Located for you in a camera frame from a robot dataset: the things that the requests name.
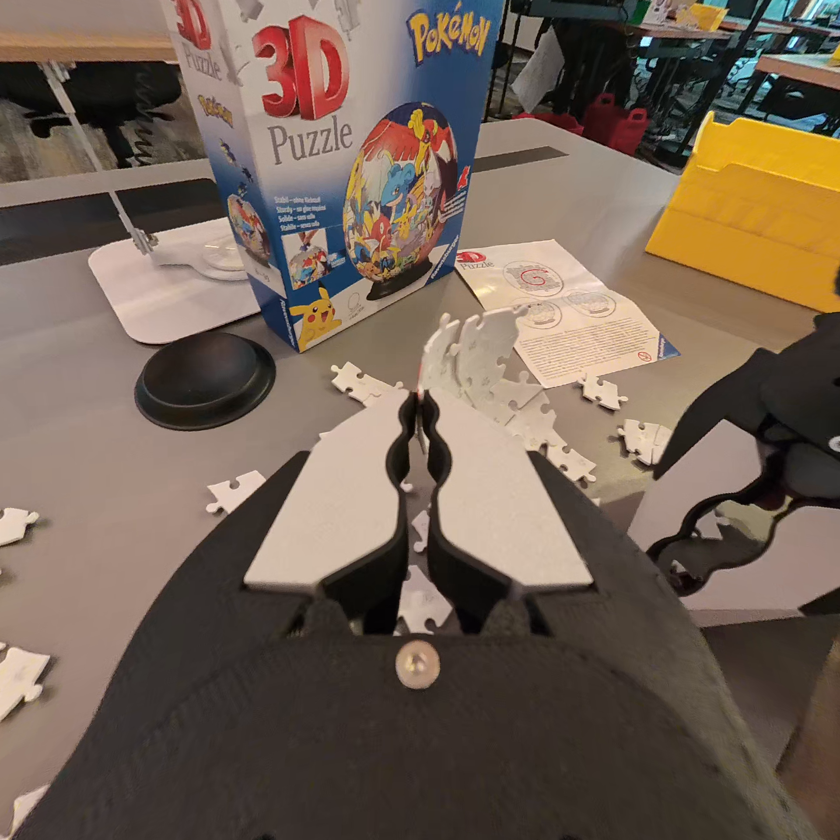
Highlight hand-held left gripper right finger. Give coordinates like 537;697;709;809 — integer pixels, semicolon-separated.
422;388;596;623

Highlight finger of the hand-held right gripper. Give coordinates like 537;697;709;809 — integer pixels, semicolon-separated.
653;502;840;626
629;422;770;551

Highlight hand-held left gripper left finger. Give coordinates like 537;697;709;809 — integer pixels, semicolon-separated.
243;390;420;621

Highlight white puzzle pieces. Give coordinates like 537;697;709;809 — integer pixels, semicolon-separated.
0;361;675;831

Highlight assembled white puzzle ball section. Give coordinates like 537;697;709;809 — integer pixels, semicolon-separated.
417;305;531;411

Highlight black round puzzle stand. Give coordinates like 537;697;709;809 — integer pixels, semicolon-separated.
134;331;277;432

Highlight blue puzzle box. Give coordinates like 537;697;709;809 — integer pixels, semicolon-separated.
161;0;506;354

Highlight yellow plastic bin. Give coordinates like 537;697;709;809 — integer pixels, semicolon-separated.
645;112;840;312

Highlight white instruction leaflet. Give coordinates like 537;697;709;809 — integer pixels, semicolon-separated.
455;239;681;389

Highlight white flat stand plate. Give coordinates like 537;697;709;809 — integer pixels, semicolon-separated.
88;218;263;345

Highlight red plastic container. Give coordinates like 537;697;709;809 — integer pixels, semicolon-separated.
581;92;624;148
617;108;651;156

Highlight wooden background table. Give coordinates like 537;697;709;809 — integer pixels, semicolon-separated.
755;52;840;93
0;29;179;67

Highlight white hanging paper sheet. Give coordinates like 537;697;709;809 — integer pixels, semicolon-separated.
511;26;567;116

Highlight black coiled cable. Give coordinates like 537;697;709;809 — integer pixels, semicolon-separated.
125;62;165;168

